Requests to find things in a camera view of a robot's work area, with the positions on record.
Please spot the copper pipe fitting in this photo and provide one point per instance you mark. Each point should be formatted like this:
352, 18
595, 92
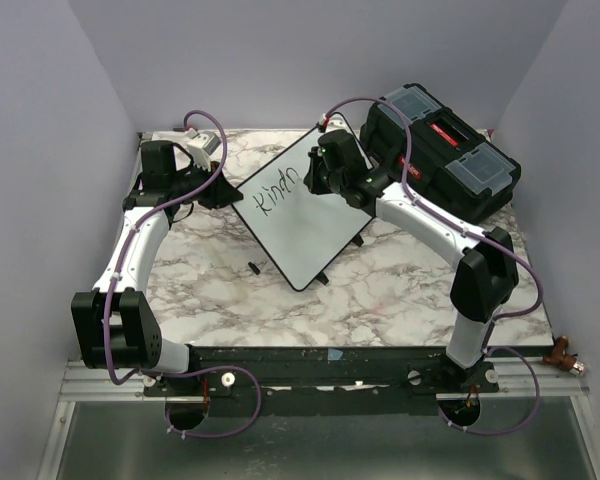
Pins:
560, 358

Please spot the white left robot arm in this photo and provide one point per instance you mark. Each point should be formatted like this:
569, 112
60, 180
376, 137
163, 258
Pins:
114, 323

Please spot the black marker cap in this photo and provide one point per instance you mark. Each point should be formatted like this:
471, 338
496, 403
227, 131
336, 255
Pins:
254, 268

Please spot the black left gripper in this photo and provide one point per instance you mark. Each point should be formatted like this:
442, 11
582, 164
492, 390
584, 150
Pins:
221, 193

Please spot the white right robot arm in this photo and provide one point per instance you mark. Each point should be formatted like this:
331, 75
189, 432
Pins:
485, 272

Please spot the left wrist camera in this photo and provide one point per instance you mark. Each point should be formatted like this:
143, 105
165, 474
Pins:
201, 145

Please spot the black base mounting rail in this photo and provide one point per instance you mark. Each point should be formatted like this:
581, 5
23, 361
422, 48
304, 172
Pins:
316, 381

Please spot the aluminium frame rail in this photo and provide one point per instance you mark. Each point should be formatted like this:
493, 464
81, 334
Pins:
81, 383

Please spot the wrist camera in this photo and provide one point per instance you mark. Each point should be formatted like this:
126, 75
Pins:
326, 123
201, 145

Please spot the black red toolbox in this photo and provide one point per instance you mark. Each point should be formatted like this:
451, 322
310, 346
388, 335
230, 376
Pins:
451, 164

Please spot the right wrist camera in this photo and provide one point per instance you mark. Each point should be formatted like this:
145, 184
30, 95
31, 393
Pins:
326, 123

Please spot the white framed whiteboard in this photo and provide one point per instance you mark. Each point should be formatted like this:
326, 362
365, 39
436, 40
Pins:
301, 233

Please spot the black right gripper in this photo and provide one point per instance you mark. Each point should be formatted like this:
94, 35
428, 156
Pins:
310, 179

